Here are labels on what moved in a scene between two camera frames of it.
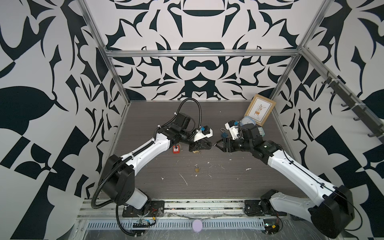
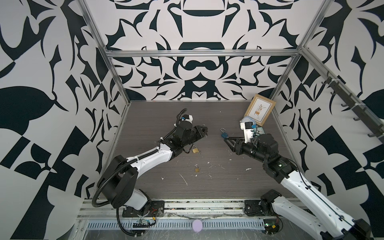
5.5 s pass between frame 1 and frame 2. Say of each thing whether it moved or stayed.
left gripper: moved
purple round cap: stayed
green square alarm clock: stayed
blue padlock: stayed
